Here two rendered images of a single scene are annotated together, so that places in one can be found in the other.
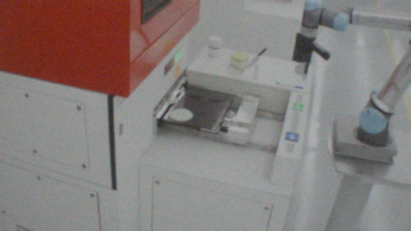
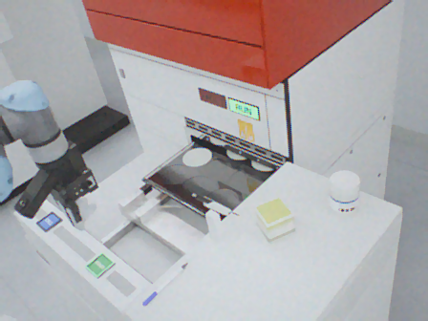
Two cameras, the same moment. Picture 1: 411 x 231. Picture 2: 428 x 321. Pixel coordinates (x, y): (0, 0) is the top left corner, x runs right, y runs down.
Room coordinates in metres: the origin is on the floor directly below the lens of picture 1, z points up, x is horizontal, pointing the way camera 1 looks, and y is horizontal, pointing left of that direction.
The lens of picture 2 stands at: (2.42, -0.94, 1.78)
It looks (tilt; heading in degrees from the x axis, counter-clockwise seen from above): 37 degrees down; 124
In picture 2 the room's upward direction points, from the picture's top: 12 degrees counter-clockwise
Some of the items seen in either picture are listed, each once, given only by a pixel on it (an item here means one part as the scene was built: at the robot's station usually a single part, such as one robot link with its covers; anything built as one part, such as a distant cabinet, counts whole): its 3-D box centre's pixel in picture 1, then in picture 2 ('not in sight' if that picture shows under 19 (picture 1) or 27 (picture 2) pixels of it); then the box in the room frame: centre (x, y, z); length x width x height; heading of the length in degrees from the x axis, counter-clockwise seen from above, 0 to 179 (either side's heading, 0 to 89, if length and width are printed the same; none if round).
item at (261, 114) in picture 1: (234, 108); not in sight; (1.90, -0.25, 0.84); 0.50 x 0.02 x 0.03; 74
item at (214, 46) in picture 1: (214, 46); (344, 194); (2.24, -0.15, 1.01); 0.07 x 0.07 x 0.10
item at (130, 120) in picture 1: (155, 95); (191, 107); (1.65, 0.12, 1.02); 0.82 x 0.03 x 0.40; 164
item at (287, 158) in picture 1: (292, 134); (82, 260); (1.61, -0.48, 0.89); 0.55 x 0.09 x 0.14; 164
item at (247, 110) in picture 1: (244, 119); (166, 227); (1.75, -0.28, 0.87); 0.36 x 0.08 x 0.03; 164
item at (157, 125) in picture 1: (172, 102); (232, 155); (1.82, 0.05, 0.89); 0.44 x 0.02 x 0.10; 164
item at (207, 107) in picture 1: (188, 103); (220, 168); (1.81, -0.02, 0.90); 0.34 x 0.34 x 0.01; 74
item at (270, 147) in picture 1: (221, 137); (157, 203); (1.64, -0.18, 0.84); 0.50 x 0.02 x 0.03; 74
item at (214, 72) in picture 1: (252, 79); (272, 275); (2.12, -0.36, 0.89); 0.62 x 0.35 x 0.14; 74
